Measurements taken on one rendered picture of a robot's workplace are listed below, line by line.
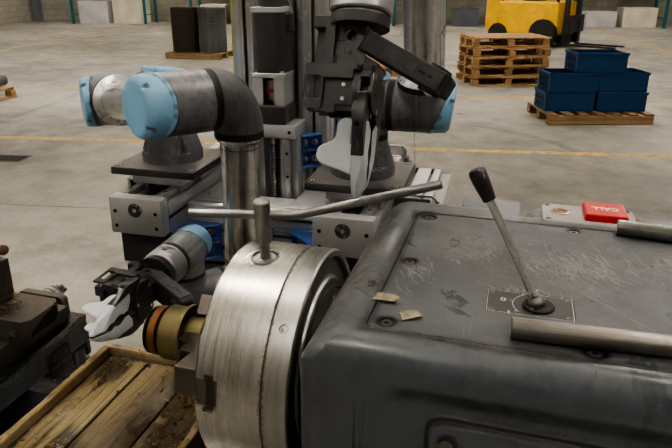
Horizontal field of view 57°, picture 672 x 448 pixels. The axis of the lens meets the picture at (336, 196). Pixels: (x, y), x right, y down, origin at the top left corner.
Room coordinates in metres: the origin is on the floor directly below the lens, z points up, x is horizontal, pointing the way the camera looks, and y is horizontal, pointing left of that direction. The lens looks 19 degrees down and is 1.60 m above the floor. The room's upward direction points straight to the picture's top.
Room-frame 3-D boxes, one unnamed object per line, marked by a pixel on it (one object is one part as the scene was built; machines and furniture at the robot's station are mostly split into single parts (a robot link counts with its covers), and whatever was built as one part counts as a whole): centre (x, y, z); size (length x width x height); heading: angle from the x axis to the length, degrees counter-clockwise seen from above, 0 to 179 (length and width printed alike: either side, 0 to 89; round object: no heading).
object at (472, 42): (10.11, -2.65, 0.36); 1.26 x 0.86 x 0.73; 95
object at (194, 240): (1.13, 0.30, 1.09); 0.11 x 0.08 x 0.09; 164
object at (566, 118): (7.38, -3.01, 0.39); 1.20 x 0.80 x 0.79; 92
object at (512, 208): (0.93, -0.25, 1.24); 0.09 x 0.08 x 0.03; 74
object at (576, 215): (0.89, -0.38, 1.23); 0.13 x 0.08 x 0.05; 74
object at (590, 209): (0.88, -0.41, 1.26); 0.06 x 0.06 x 0.02; 74
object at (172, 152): (1.54, 0.42, 1.21); 0.15 x 0.15 x 0.10
